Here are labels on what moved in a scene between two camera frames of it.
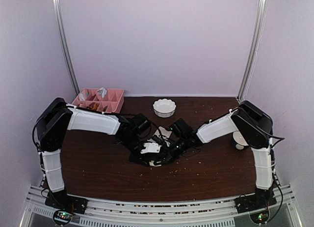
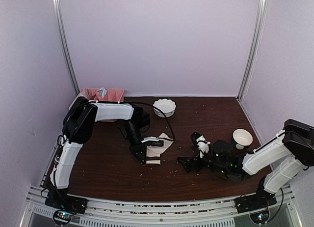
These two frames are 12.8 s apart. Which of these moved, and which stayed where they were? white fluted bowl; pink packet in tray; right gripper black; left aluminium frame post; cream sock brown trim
Moved: cream sock brown trim; right gripper black
Stayed: left aluminium frame post; pink packet in tray; white fluted bowl
